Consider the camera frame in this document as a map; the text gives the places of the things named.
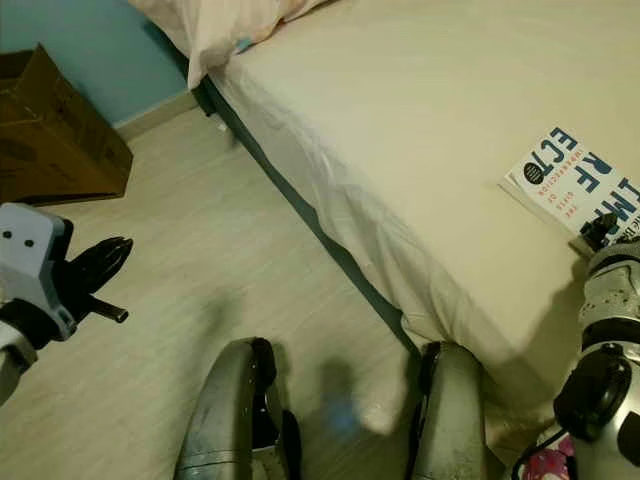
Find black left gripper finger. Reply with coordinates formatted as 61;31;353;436
68;262;117;299
84;236;135;277

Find white book blue letters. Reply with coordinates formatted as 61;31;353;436
499;125;640;243

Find pink patterned pillow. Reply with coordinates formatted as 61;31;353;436
128;0;333;91

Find dark robot left leg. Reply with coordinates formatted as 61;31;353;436
174;337;303;480

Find dark robot leg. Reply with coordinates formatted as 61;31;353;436
404;341;509;480
174;337;303;480

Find beige sheeted mattress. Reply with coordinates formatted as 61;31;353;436
205;0;640;426

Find dark robot right leg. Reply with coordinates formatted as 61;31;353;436
404;341;509;480

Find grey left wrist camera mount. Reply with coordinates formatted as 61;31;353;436
0;202;78;343

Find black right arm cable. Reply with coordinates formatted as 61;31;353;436
508;425;566;476

